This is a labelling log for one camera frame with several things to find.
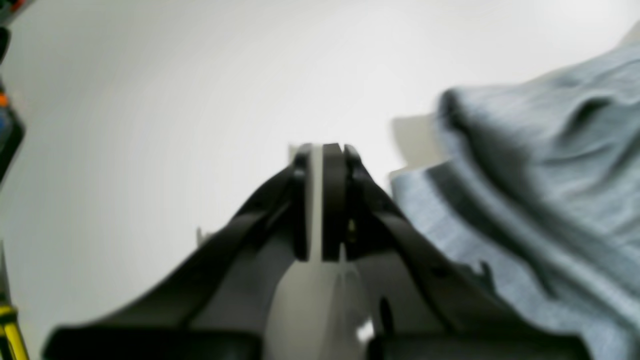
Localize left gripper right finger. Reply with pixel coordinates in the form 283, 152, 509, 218
322, 143, 591, 360

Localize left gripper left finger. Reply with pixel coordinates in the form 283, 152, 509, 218
43, 144, 313, 360

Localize grey T-shirt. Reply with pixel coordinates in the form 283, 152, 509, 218
391, 25, 640, 360

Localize yellow black tool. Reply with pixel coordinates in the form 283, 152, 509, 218
0, 244, 30, 360

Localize clamp at middle left edge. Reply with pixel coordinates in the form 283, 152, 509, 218
0, 20, 26, 186

